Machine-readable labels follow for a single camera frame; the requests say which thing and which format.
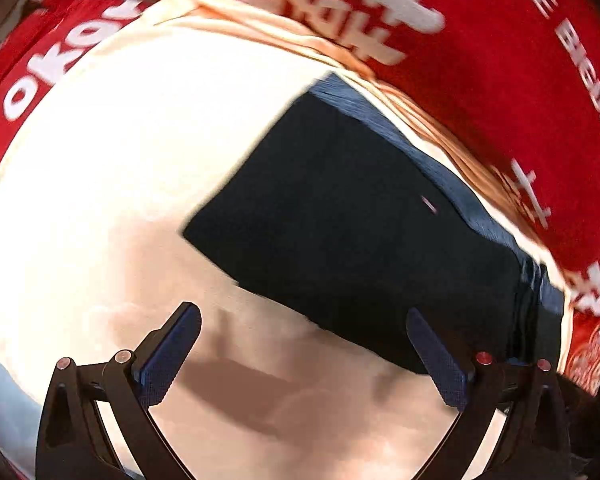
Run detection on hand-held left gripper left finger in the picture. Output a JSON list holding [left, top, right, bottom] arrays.
[[36, 301, 202, 480]]

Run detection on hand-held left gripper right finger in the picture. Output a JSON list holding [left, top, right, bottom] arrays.
[[405, 307, 573, 480]]

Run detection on black pants with blue trim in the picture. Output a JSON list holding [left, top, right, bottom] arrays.
[[182, 72, 567, 377]]

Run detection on red cloth with gold medallion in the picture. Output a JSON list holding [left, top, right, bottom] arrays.
[[560, 307, 600, 393]]

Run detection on cream padded cloth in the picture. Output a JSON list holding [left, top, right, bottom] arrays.
[[0, 0, 573, 480]]

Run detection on red printed blanket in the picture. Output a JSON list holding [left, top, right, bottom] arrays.
[[0, 0, 600, 321]]

